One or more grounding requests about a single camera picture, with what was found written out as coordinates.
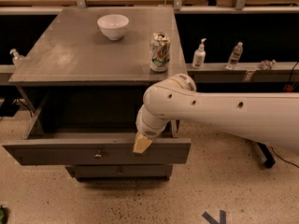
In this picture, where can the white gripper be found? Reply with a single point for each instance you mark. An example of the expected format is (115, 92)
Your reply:
(150, 129)

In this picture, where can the grey top drawer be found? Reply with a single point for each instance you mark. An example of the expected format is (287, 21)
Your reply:
(44, 144)

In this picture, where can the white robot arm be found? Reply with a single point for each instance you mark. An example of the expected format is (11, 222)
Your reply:
(268, 118)

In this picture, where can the grey drawer cabinet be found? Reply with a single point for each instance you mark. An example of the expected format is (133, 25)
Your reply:
(94, 82)

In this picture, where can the crushed soda can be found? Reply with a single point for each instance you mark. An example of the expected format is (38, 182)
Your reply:
(159, 47)

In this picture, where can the white pump lotion bottle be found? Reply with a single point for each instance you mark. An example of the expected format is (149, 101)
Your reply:
(199, 55)

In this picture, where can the white ceramic bowl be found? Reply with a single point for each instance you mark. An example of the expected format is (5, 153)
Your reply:
(113, 26)

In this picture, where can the black wheeled stand base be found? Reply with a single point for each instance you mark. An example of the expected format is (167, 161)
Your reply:
(265, 155)

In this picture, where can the clear plastic water bottle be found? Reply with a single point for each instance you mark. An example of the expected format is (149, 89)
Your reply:
(235, 56)

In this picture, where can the crumpled plastic wrapper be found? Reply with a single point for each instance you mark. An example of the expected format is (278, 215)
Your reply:
(267, 65)

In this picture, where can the clear pump sanitizer bottle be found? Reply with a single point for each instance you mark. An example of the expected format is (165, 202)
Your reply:
(16, 57)

